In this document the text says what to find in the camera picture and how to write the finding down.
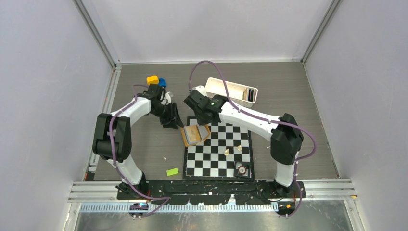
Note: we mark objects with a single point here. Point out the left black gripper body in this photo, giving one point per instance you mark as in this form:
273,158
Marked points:
166,113

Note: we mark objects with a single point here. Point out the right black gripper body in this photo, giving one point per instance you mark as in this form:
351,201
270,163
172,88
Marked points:
200,120

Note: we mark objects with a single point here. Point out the gold VIP card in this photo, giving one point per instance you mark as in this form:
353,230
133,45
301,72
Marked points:
192,132

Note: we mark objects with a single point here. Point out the white rectangular plastic tray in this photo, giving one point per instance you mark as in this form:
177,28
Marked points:
216,86

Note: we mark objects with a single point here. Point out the credit cards stack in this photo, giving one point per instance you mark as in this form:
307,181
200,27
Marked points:
249,94

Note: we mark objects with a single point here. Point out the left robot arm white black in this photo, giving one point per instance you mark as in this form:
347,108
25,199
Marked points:
112,139

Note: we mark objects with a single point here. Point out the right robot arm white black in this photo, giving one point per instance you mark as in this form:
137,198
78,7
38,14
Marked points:
282,132

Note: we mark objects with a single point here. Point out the blue yellow toy car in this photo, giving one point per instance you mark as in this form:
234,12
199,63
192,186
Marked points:
154,79

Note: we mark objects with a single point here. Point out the black white chessboard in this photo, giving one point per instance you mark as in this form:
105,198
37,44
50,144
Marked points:
206,161

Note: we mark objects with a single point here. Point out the green rectangular block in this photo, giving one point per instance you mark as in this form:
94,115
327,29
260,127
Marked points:
172,172

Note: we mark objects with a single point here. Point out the small black framed round object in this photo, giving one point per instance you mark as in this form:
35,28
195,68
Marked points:
242,169

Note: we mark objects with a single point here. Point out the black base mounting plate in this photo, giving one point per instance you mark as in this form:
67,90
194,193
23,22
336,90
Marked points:
220,192

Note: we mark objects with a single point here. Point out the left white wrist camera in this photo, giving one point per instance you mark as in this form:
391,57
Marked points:
167,98

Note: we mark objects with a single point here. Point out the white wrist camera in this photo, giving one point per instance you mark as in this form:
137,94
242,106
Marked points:
167,98
200,89

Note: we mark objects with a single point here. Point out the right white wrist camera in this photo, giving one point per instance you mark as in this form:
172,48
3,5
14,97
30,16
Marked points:
200,89

